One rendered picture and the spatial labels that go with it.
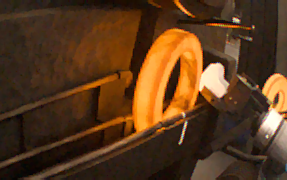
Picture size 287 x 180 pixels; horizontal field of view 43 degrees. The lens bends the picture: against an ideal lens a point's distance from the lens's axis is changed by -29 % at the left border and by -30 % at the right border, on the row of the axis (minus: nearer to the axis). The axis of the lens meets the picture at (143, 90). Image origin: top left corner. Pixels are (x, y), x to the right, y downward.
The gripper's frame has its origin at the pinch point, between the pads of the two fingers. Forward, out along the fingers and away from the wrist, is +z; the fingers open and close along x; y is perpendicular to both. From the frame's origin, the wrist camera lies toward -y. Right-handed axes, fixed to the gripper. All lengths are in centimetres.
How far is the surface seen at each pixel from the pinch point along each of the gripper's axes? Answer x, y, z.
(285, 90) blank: -33.2, 6.2, -20.2
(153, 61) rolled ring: 20.9, 5.0, -0.1
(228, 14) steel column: -836, -80, 246
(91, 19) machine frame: 30.2, 8.4, 7.7
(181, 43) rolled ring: 16.2, 8.5, -0.8
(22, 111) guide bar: 46.0, -1.9, 2.9
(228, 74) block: -7.7, 3.3, -4.7
